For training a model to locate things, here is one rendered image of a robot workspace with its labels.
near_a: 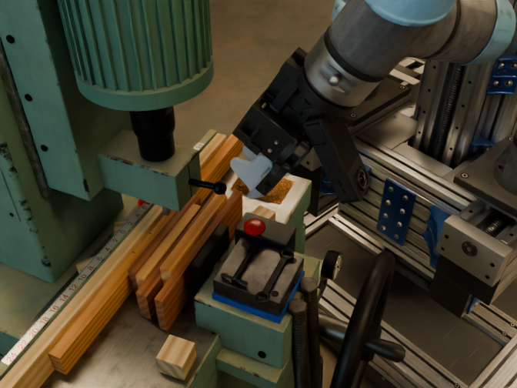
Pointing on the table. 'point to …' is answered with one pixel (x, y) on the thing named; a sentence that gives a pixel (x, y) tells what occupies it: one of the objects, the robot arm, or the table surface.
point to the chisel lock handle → (209, 185)
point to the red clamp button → (254, 226)
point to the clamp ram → (209, 256)
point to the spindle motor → (139, 51)
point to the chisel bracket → (148, 172)
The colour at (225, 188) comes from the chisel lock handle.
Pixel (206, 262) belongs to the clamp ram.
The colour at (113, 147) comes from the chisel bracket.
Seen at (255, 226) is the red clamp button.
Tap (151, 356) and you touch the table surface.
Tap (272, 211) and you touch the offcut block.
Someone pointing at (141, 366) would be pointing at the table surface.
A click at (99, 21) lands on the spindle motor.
